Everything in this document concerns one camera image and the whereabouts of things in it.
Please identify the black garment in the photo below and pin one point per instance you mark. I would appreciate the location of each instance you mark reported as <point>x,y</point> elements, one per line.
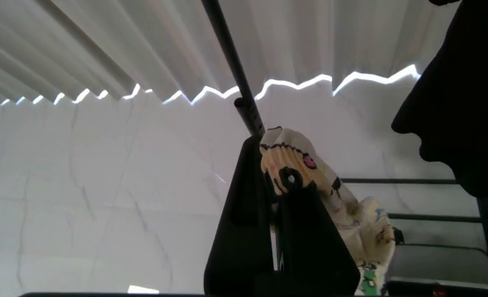
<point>466,103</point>

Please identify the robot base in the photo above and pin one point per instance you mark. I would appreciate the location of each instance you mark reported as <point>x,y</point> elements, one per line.
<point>442,264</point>

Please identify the black clothes rack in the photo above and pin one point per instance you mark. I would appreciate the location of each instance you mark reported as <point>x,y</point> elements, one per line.
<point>231,53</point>

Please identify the cream printed garment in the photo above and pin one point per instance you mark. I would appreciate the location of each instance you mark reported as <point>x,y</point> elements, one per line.
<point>289,158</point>

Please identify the white curtain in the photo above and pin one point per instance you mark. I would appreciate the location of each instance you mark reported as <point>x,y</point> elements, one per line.
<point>124,41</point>

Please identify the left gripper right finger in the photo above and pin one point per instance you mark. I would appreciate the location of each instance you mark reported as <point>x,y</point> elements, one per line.
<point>309,255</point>

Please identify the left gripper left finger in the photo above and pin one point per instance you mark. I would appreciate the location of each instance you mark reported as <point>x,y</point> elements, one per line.
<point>243,247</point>

